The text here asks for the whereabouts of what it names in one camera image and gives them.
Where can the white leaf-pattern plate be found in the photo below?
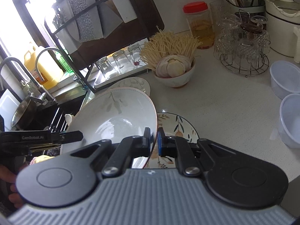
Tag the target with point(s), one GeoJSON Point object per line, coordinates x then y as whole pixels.
{"type": "Point", "coordinates": [133, 82]}
{"type": "Point", "coordinates": [114, 114]}

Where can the translucent plastic bowl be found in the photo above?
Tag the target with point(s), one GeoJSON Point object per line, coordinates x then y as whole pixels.
{"type": "Point", "coordinates": [289, 120]}
{"type": "Point", "coordinates": [285, 78]}

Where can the black sink drain rack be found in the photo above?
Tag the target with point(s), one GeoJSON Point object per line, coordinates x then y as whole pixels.
{"type": "Point", "coordinates": [57, 121]}

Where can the green bottle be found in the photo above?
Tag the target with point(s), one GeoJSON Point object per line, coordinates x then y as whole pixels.
{"type": "Point", "coordinates": [63, 62]}

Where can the bowl with noodles and onion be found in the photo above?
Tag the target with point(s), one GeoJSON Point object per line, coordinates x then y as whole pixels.
{"type": "Point", "coordinates": [171, 57]}

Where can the black dish rack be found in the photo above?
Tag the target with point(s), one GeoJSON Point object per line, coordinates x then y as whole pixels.
{"type": "Point", "coordinates": [80, 21]}

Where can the colourful floral plate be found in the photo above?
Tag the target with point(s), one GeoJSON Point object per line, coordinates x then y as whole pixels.
{"type": "Point", "coordinates": [173, 125]}

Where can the right drinking glass red print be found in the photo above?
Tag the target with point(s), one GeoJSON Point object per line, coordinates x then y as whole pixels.
{"type": "Point", "coordinates": [134, 51]}

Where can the left drinking glass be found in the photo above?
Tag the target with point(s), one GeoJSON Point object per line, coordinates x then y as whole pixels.
{"type": "Point", "coordinates": [106, 68]}

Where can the white cutlery caddy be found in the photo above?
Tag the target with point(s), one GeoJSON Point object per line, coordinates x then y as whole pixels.
{"type": "Point", "coordinates": [125, 10]}

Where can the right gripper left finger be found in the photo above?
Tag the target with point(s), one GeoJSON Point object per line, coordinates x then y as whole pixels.
{"type": "Point", "coordinates": [71, 177]}

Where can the white electric cooking pot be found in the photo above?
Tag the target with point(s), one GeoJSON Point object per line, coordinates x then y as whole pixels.
{"type": "Point", "coordinates": [283, 26]}

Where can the middle drinking glass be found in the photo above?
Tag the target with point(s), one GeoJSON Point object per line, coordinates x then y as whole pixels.
{"type": "Point", "coordinates": [122, 61]}

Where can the red-lid plastic jar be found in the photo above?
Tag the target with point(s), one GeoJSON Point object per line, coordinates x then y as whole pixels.
{"type": "Point", "coordinates": [200, 23]}

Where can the dark wooden cutting board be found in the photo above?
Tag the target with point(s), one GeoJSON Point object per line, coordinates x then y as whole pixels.
{"type": "Point", "coordinates": [147, 23]}

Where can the white drip tray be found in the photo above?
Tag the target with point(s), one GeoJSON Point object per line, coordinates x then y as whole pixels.
{"type": "Point", "coordinates": [101, 79]}

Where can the tall steel faucet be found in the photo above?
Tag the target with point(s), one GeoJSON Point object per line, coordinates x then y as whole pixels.
{"type": "Point", "coordinates": [45, 95]}

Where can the small steel faucet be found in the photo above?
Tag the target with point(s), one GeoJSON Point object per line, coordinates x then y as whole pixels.
{"type": "Point", "coordinates": [67, 78]}

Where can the orange detergent bottle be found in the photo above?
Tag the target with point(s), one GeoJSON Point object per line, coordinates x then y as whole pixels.
{"type": "Point", "coordinates": [48, 68]}

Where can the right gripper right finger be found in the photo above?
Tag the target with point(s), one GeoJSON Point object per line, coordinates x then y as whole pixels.
{"type": "Point", "coordinates": [231, 176]}

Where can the steel pot in sink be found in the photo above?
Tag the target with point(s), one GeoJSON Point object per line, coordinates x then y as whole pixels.
{"type": "Point", "coordinates": [24, 114]}

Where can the left hand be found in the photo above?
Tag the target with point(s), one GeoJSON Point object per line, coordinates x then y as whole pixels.
{"type": "Point", "coordinates": [10, 178]}

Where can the white appliance by sink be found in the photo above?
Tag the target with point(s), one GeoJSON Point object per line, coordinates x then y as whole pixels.
{"type": "Point", "coordinates": [9, 105]}

